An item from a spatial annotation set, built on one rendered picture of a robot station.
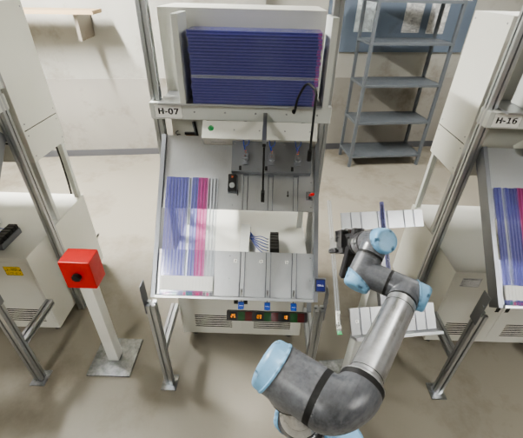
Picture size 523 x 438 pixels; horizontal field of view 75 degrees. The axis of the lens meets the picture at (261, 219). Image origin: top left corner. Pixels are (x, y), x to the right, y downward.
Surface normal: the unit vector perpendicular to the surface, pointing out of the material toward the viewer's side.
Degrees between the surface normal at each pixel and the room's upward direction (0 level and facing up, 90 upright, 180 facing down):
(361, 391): 18
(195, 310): 90
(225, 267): 48
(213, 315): 90
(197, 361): 0
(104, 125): 90
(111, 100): 90
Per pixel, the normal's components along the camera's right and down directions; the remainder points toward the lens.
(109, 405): 0.02, -0.82
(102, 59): 0.11, 0.57
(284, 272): 0.00, -0.13
